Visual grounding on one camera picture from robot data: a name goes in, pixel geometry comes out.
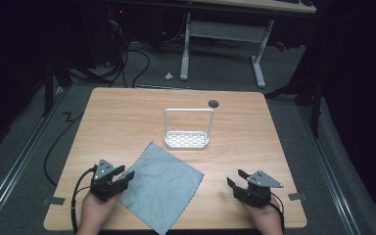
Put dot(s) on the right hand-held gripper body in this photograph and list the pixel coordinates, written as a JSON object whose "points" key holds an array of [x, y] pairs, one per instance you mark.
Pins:
{"points": [[256, 192]]}

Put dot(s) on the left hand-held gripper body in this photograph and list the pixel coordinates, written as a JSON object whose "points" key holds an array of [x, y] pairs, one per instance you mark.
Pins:
{"points": [[106, 187]]}

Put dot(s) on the grey cloth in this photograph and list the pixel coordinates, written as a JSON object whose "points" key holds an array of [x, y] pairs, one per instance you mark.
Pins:
{"points": [[163, 189]]}

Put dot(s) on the person's left hand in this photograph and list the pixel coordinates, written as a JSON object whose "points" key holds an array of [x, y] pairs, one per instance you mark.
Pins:
{"points": [[94, 212]]}

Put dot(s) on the person's right hand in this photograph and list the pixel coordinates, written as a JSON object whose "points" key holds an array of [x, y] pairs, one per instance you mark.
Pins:
{"points": [[264, 218]]}

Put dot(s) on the grey tape piece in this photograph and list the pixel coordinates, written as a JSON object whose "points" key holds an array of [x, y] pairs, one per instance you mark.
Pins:
{"points": [[56, 200], [297, 196]]}

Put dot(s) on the black round table grommet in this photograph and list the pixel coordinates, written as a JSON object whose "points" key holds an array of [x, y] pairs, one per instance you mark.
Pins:
{"points": [[213, 103]]}

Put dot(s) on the black metal stand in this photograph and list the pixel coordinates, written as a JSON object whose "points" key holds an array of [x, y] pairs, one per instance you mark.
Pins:
{"points": [[48, 91], [316, 107]]}

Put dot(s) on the crumpled white paper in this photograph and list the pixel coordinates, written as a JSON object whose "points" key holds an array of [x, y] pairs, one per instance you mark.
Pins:
{"points": [[168, 76]]}

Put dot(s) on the white-framed wooden desk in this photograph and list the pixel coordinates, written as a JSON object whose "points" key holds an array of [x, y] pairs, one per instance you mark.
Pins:
{"points": [[228, 31]]}

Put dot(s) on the metal floor rail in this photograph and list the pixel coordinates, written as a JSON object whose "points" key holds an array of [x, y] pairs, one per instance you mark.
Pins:
{"points": [[329, 169], [16, 163]]}

